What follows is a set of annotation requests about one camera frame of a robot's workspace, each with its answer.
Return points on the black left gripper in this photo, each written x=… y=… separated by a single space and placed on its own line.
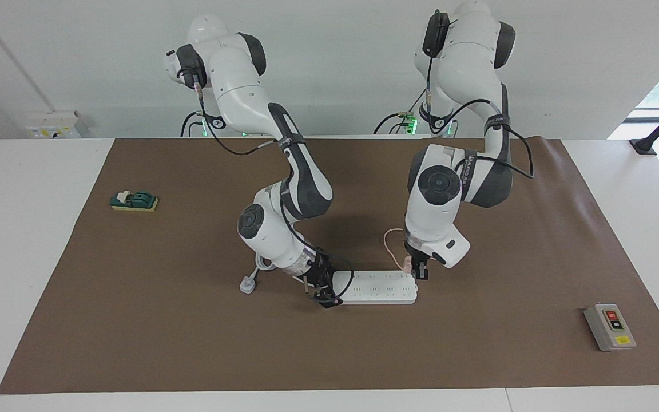
x=418 y=256

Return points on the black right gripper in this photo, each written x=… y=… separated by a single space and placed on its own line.
x=319 y=272

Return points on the pink charger adapter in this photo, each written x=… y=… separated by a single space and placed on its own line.
x=407 y=264

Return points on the white power strip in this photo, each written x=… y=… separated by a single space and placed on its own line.
x=381 y=289

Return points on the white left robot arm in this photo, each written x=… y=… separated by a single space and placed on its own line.
x=461 y=74

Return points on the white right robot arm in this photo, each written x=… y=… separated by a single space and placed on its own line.
x=238 y=80

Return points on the brown table mat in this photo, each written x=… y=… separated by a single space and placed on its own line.
x=329 y=349

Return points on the grey on-off switch box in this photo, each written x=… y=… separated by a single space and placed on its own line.
x=610 y=327

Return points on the green knife switch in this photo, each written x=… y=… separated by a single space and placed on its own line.
x=135 y=200

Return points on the white wall socket box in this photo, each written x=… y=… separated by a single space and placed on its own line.
x=52 y=125

